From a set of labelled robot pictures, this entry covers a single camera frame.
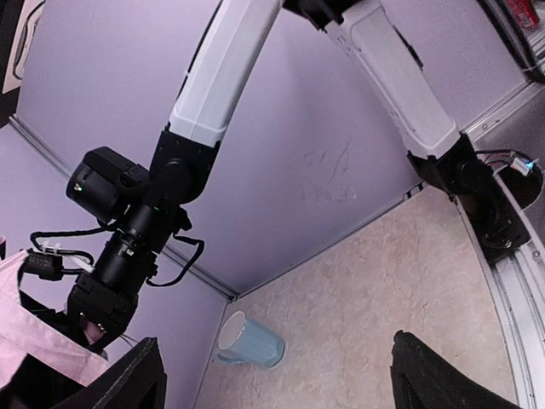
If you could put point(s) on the light blue ceramic mug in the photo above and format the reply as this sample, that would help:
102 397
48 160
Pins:
243 340

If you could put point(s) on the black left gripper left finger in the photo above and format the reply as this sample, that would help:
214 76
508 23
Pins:
137 380

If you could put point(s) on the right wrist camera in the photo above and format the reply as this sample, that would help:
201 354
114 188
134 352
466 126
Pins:
42 266

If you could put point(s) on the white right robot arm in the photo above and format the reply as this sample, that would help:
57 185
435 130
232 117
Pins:
143 208

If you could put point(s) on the pink folding umbrella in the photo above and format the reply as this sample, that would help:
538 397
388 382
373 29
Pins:
40 365

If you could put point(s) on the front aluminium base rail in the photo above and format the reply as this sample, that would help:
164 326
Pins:
516 283

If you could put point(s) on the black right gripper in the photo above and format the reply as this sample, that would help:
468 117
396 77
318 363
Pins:
110 311

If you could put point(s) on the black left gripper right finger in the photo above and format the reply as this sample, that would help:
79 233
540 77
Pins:
423 379

